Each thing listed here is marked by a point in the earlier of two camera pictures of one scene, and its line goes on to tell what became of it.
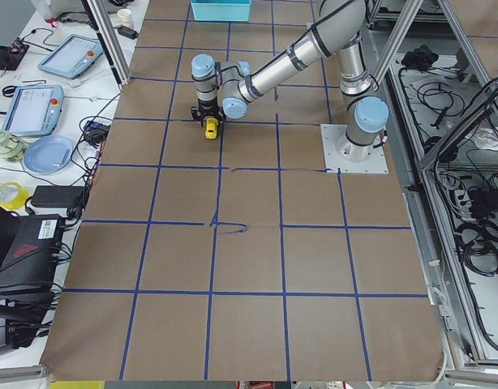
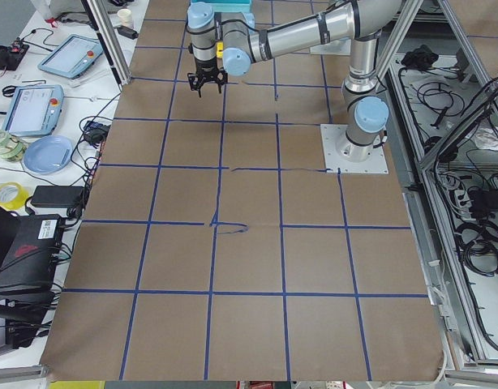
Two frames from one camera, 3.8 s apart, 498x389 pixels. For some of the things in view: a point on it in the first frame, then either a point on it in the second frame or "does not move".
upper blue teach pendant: x=71 y=57 does not move
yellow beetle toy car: x=211 y=128 → x=220 y=48
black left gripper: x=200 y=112 → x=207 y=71
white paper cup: x=126 y=18 does not move
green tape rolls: x=6 y=146 does not move
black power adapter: x=57 y=196 does not move
